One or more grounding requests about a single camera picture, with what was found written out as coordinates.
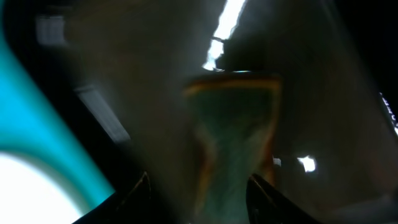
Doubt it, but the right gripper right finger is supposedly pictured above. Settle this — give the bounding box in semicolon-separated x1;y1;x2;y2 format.
246;174;320;224

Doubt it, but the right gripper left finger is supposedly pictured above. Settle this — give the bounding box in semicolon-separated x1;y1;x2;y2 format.
73;172;151;224

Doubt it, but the white plate with stain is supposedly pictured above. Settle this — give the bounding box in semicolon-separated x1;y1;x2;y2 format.
1;152;90;224

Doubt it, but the teal plastic tray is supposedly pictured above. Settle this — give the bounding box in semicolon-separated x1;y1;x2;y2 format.
1;37;115;212

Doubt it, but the green yellow sponge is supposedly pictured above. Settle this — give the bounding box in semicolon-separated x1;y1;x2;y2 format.
183;72;282;223

